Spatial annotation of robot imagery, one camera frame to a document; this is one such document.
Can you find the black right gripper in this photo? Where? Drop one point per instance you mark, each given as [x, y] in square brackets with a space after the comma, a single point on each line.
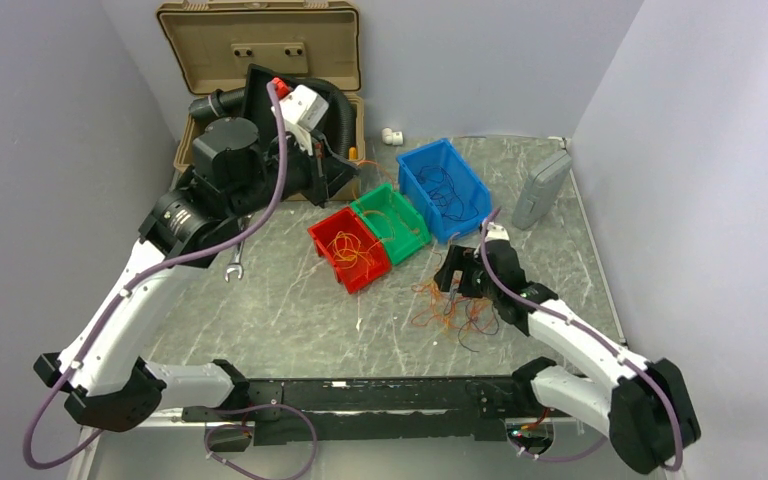
[459, 258]

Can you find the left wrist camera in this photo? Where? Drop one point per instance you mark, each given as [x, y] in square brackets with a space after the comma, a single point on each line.
[302, 110]

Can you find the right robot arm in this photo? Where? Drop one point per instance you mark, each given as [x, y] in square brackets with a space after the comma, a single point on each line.
[641, 407]

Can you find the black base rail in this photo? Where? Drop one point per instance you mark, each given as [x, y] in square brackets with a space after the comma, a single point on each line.
[280, 411]

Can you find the tan open toolbox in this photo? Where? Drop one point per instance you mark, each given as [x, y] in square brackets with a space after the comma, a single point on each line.
[215, 43]

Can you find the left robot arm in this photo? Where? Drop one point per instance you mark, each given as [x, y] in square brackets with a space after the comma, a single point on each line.
[241, 170]

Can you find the metal wrench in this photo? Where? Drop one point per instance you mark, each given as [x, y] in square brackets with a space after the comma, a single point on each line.
[234, 269]

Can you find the red plastic bin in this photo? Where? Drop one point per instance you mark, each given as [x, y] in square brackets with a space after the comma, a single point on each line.
[351, 249]

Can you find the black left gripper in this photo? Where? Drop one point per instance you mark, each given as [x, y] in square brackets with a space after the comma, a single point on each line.
[339, 172]

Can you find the blue plastic bin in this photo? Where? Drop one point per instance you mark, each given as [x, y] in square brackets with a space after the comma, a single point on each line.
[444, 189]

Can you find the black tray in toolbox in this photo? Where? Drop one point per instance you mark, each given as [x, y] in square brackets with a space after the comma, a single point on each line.
[257, 107]

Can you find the white pipe fitting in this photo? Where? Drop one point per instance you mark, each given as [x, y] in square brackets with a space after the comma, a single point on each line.
[392, 137]

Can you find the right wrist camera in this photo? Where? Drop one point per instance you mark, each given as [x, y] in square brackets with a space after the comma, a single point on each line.
[495, 232]

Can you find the green plastic bin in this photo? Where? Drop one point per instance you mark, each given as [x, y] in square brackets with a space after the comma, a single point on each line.
[391, 217]

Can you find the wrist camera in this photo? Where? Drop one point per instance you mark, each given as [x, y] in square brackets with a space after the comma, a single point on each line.
[495, 232]
[302, 110]

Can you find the grey plastic case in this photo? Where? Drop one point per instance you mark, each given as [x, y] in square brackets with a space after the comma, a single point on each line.
[541, 189]

